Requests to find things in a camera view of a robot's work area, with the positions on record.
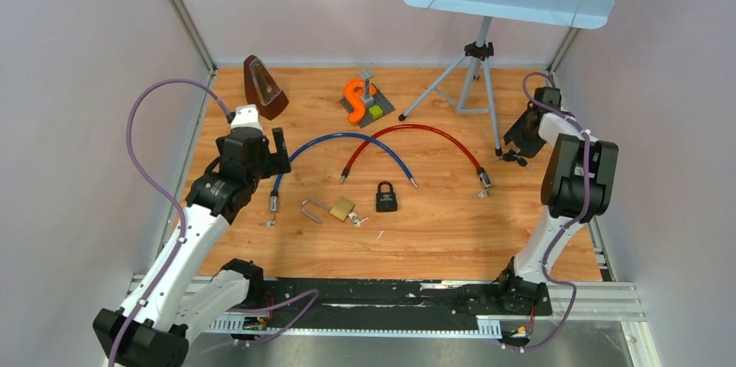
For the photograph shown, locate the orange S block toy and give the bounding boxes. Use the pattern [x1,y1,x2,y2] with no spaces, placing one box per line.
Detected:
[339,69,395,128]

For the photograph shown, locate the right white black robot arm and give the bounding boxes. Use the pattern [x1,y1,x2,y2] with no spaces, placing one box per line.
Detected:
[495,87,620,313]

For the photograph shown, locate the padlock silver keys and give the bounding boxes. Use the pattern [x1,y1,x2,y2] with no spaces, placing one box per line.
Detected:
[348,213,368,227]

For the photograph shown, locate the black head key bunch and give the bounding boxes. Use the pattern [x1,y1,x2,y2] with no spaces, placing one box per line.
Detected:
[494,150,536,174]

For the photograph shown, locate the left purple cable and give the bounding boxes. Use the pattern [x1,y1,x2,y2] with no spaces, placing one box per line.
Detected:
[107,79,321,367]

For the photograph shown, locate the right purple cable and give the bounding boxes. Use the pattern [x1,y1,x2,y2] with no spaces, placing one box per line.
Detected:
[522,71,594,352]

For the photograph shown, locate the brown wooden metronome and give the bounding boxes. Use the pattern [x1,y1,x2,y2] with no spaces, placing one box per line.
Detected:
[243,55,289,121]

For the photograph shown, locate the blue cable lock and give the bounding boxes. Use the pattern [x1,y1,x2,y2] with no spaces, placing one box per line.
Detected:
[268,132,420,215]

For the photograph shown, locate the small black padlock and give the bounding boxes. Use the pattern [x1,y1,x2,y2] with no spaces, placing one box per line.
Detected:
[375,180,398,213]

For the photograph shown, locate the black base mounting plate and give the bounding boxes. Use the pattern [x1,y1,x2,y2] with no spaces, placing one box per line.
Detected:
[238,278,553,331]

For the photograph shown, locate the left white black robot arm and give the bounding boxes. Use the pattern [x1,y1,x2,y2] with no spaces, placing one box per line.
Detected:
[93,125,291,366]

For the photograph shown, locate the brass padlock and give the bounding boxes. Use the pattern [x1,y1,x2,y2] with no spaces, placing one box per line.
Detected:
[300,197,358,224]

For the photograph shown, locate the red lock silver keys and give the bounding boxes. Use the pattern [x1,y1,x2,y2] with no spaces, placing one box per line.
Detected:
[472,189,493,199]

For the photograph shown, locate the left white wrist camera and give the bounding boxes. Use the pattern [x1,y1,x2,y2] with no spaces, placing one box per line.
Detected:
[227,104,263,132]

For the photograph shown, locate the red cable lock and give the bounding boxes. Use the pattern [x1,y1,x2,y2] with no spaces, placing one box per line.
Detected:
[339,124,492,191]

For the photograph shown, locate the small silver key bunch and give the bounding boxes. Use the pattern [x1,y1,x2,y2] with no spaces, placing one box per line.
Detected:
[259,218,276,228]

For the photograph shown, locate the purple cable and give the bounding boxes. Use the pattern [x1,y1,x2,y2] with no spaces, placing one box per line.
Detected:
[522,71,594,352]
[107,79,321,367]

